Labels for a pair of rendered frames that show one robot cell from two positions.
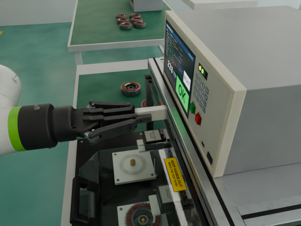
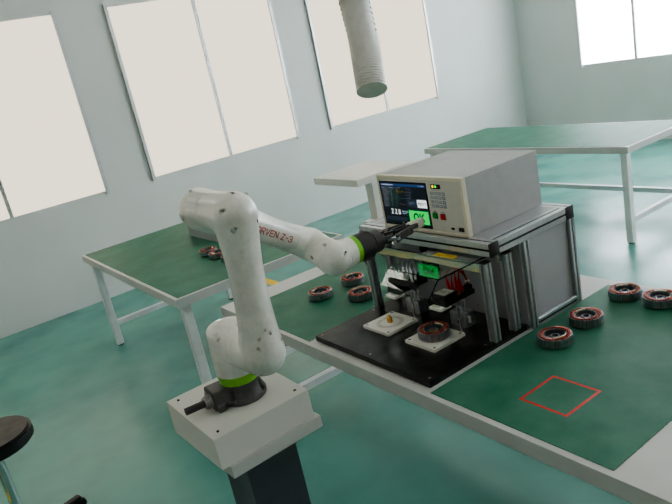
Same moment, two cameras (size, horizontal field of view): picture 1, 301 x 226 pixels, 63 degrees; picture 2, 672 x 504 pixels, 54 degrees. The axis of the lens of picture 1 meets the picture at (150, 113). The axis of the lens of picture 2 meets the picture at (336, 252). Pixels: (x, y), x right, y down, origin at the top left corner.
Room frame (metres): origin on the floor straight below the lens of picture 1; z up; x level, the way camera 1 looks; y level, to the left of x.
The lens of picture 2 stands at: (-1.46, 1.06, 1.78)
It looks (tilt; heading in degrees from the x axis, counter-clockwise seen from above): 16 degrees down; 338
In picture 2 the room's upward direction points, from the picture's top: 12 degrees counter-clockwise
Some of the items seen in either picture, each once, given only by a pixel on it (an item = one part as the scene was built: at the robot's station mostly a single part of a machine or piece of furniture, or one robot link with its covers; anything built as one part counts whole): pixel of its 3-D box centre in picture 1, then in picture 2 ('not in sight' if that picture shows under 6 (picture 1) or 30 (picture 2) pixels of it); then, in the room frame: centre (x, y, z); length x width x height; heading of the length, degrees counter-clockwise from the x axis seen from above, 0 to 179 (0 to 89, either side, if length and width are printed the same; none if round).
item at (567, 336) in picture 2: not in sight; (555, 337); (0.10, -0.25, 0.77); 0.11 x 0.11 x 0.04
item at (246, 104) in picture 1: (258, 71); (457, 189); (0.56, -0.27, 1.22); 0.44 x 0.39 x 0.20; 11
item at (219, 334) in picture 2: not in sight; (234, 350); (0.37, 0.71, 1.01); 0.16 x 0.13 x 0.19; 18
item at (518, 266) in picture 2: not in sight; (454, 270); (0.56, -0.21, 0.92); 0.66 x 0.01 x 0.30; 11
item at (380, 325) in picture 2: not in sight; (390, 323); (0.63, 0.07, 0.78); 0.15 x 0.15 x 0.01; 11
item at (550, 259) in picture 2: not in sight; (550, 272); (0.27, -0.41, 0.91); 0.28 x 0.03 x 0.32; 101
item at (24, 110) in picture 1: (42, 128); (362, 247); (0.39, 0.23, 1.18); 0.09 x 0.06 x 0.12; 11
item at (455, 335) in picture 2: not in sight; (434, 337); (0.39, 0.02, 0.78); 0.15 x 0.15 x 0.01; 11
